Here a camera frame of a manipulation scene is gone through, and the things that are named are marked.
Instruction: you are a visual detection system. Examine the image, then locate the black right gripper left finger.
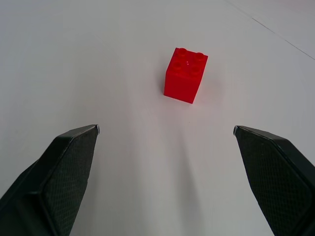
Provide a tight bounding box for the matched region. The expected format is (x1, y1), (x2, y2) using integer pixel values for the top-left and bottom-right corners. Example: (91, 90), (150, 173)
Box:
(0, 124), (100, 236)

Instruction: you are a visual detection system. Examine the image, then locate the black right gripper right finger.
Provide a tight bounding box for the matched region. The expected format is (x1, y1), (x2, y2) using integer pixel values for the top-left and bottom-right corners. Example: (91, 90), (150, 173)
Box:
(233, 125), (315, 236)

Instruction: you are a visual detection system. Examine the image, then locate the red building block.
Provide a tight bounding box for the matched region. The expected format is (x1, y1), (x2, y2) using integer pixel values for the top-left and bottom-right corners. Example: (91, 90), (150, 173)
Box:
(163, 47), (209, 105)

